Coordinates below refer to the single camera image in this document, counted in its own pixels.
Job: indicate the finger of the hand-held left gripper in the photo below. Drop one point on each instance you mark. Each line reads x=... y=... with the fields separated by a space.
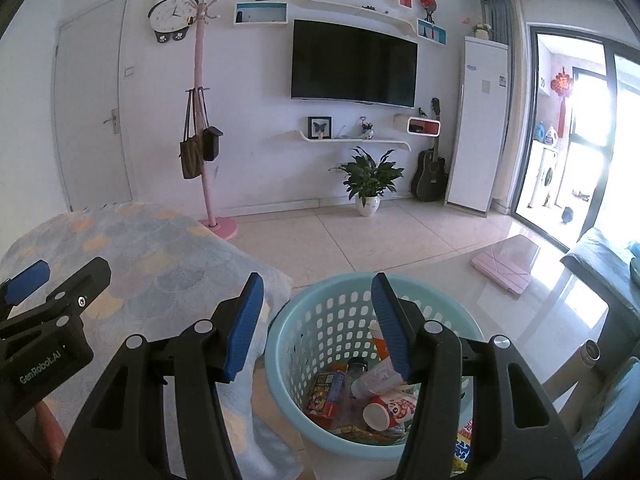
x=27 y=280
x=82 y=282

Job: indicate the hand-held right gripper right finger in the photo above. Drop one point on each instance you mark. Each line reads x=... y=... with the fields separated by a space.
x=392 y=330

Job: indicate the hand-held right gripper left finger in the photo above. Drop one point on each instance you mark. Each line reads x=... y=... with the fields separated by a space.
x=245 y=330

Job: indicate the orange paper cup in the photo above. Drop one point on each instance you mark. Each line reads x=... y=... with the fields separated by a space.
x=381 y=349

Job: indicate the white pink tube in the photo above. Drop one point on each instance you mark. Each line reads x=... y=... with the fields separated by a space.
x=377 y=379

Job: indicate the clear plastic bottle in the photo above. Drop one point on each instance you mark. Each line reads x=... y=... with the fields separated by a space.
x=356 y=367

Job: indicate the teal plastic basket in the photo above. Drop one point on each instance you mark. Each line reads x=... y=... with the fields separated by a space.
x=320 y=320

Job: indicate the red paper cup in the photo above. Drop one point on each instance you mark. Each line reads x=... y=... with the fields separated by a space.
x=392 y=407

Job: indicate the red snack box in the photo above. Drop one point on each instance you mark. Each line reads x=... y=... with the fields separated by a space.
x=325 y=395

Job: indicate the person's left forearm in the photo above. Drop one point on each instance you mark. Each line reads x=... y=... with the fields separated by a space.
x=49 y=427

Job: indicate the dark shoulder bag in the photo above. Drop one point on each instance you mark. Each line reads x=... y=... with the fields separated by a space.
x=211 y=144

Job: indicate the printed scale pattern blanket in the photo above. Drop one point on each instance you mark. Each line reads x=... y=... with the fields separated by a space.
x=140 y=260

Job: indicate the pink tablet case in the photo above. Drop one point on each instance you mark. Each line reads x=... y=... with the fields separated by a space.
x=505 y=270

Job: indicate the colourful snack packet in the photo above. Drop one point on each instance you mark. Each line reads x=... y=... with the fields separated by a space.
x=464 y=447

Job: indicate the potted green plant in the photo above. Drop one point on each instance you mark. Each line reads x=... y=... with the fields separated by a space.
x=369 y=175

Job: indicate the black acoustic guitar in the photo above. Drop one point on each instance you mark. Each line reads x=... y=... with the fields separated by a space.
x=429 y=175

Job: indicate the brown tote bag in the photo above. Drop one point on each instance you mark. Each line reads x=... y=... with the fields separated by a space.
x=190 y=157

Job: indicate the white door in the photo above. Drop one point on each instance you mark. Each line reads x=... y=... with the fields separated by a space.
x=90 y=110

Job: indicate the beige thermos flask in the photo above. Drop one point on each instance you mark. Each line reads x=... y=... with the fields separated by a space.
x=587 y=355

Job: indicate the small figurine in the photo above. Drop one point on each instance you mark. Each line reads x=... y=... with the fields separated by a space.
x=366 y=129

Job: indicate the red white box shelf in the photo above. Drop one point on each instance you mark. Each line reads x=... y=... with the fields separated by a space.
x=424 y=126

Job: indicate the grey blue sofa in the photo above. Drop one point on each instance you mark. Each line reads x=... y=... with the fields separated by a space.
x=595 y=260

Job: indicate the white washing machine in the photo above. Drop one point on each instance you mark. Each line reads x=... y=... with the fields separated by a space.
x=544 y=175

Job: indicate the white refrigerator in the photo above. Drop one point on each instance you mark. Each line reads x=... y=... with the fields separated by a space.
x=477 y=125

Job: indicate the blue grey cushion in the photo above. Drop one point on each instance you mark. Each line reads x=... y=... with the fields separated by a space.
x=612 y=410

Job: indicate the blue detergent bottle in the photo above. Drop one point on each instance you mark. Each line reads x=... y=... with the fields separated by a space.
x=541 y=131

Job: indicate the grey curtain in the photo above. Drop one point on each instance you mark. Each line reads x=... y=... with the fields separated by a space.
x=510 y=110

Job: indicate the pink coat rack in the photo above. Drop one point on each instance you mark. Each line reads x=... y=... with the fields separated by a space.
x=198 y=60

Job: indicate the white detergent bottle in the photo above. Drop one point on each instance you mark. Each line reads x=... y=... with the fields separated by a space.
x=552 y=136

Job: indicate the black flat television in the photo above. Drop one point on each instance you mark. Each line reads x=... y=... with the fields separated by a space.
x=352 y=62

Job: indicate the balcony glass door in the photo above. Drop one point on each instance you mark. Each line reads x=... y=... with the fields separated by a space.
x=607 y=160

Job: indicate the red knot ornament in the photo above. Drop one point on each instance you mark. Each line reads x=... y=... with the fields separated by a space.
x=561 y=85

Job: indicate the small blue box shelf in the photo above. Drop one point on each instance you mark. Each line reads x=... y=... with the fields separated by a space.
x=432 y=31

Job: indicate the flower vase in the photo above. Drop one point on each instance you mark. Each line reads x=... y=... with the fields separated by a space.
x=482 y=30

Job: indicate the wide blue box shelf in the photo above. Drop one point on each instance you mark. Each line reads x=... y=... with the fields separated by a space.
x=261 y=13

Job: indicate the red round fan ornament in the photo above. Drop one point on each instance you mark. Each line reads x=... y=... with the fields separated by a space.
x=429 y=4

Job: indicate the white low wall shelf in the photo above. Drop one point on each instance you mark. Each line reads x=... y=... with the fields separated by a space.
x=350 y=141

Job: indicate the black picture frame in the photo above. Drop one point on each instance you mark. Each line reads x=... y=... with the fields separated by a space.
x=319 y=127

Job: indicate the panda wall clock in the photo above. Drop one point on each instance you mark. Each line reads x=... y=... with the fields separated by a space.
x=172 y=12

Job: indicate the white wavy wall shelf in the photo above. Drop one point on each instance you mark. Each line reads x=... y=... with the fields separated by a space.
x=350 y=9

